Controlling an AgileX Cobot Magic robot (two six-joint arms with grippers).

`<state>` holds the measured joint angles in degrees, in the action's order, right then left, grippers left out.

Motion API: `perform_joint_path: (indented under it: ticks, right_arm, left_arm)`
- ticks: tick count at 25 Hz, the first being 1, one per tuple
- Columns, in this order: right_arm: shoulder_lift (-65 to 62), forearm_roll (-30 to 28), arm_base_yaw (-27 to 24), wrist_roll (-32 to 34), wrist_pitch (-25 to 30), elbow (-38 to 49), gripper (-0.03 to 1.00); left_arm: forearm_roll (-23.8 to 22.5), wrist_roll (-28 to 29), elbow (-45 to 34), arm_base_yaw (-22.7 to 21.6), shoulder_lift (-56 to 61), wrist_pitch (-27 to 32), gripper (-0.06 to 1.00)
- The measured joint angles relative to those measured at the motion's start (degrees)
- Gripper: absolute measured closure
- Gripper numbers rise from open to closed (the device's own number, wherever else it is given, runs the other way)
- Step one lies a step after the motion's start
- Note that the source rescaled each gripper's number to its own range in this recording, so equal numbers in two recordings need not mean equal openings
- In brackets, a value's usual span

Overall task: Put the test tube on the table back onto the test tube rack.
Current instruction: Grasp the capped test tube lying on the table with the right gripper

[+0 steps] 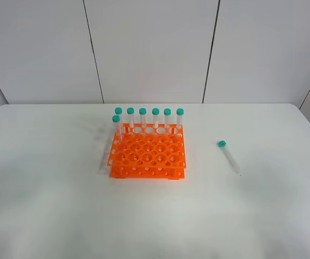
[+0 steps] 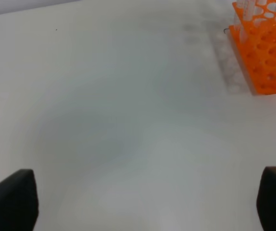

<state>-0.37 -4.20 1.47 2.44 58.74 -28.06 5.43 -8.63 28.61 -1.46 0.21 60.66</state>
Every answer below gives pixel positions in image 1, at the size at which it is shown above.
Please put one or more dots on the green-capped test tube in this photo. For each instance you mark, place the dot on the green-capped test tube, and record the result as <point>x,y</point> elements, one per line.
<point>223,146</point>

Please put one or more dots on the orange test tube rack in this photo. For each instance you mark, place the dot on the orange test tube rack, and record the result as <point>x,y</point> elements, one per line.
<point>148,153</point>

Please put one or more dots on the second row left tube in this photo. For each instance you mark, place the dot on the second row left tube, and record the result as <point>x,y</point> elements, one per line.
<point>118,129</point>

